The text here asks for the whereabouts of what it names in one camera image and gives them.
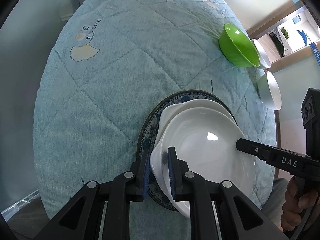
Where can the green plastic bowl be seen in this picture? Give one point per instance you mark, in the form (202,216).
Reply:
(237,47)

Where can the blue white patterned plate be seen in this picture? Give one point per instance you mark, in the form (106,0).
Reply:
(147,137)

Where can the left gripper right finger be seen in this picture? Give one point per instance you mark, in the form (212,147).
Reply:
(179,189)

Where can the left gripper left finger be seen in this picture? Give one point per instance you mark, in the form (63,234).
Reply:
(138,186)

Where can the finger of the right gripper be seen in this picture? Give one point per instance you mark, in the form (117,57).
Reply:
(253,148)

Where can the right hand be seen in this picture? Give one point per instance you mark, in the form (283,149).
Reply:
(294,206)

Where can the white bowl stack far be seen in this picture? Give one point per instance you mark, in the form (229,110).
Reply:
(264,60)

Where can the white oval plate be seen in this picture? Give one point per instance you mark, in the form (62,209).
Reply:
(206,140)
(171,111)

